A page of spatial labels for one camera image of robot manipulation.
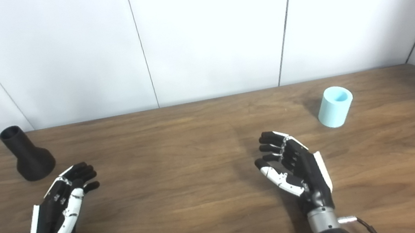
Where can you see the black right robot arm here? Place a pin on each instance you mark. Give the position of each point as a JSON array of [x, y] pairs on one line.
[[324, 220]]

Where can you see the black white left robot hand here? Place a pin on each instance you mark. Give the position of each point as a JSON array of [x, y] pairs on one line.
[[51, 216]]

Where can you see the black funnel-shaped nozzle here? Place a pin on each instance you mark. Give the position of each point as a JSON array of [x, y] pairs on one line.
[[33, 163]]

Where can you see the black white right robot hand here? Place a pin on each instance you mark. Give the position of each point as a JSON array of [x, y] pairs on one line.
[[309, 175]]

